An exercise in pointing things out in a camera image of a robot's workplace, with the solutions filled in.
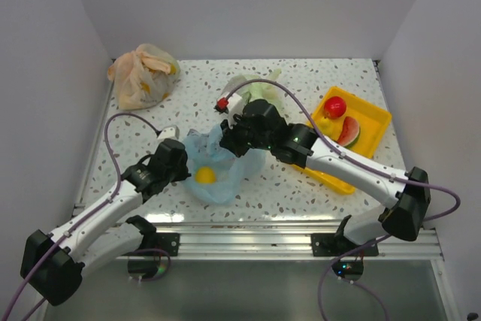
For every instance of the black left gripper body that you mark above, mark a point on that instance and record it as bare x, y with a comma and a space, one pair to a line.
177, 174

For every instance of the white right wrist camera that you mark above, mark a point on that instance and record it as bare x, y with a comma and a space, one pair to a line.
232, 106

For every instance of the small yellow fruit piece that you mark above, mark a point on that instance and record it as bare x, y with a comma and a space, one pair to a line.
205, 175

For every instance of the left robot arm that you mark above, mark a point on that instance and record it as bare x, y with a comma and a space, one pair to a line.
55, 264

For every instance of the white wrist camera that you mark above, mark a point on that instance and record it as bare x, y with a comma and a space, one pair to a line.
232, 106
169, 132

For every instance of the light blue plastic bag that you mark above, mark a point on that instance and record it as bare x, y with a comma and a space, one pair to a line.
203, 149

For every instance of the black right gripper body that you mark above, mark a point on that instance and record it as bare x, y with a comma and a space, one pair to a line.
242, 137

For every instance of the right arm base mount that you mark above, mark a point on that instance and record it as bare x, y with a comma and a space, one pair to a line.
350, 243

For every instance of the yellow plastic tray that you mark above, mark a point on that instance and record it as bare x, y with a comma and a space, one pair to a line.
373, 123

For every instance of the orange plastic bag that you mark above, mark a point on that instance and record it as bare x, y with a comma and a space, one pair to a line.
143, 77

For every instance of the pink red peach slice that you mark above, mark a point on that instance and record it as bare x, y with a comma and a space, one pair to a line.
350, 132

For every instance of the aluminium table edge rail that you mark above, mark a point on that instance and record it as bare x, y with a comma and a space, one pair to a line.
278, 240

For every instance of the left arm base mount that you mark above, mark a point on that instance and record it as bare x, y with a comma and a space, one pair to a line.
156, 249

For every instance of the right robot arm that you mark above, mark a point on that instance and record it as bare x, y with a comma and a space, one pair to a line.
402, 195

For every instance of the green avocado plastic bag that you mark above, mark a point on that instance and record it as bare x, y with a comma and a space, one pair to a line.
254, 91

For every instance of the red fruit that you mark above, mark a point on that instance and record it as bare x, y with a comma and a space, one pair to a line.
334, 107

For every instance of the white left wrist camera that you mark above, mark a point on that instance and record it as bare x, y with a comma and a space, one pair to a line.
169, 132

